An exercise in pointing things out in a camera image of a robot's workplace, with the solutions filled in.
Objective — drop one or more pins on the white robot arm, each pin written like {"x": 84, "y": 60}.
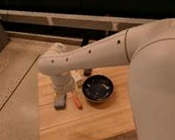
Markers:
{"x": 149, "y": 51}

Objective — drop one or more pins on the wooden table board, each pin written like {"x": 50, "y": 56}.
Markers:
{"x": 98, "y": 121}

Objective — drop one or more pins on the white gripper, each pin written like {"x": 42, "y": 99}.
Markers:
{"x": 63, "y": 82}

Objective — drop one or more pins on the blue sponge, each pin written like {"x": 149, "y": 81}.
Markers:
{"x": 60, "y": 102}

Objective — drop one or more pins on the black bowl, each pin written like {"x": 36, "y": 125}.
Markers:
{"x": 97, "y": 88}

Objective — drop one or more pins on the small black box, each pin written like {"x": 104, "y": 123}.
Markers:
{"x": 87, "y": 72}

